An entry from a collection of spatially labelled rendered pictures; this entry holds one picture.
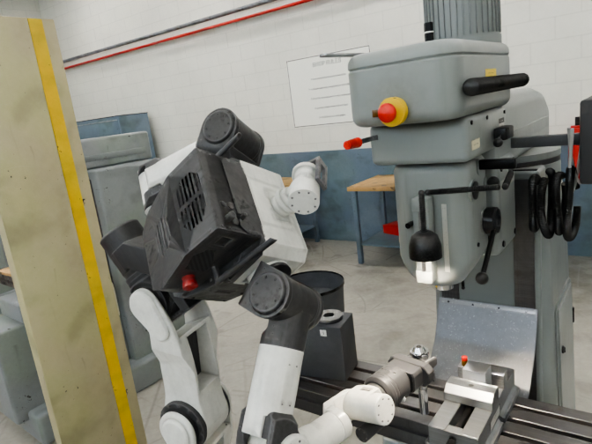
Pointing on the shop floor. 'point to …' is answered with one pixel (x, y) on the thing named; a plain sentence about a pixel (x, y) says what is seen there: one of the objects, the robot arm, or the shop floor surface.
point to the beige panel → (59, 246)
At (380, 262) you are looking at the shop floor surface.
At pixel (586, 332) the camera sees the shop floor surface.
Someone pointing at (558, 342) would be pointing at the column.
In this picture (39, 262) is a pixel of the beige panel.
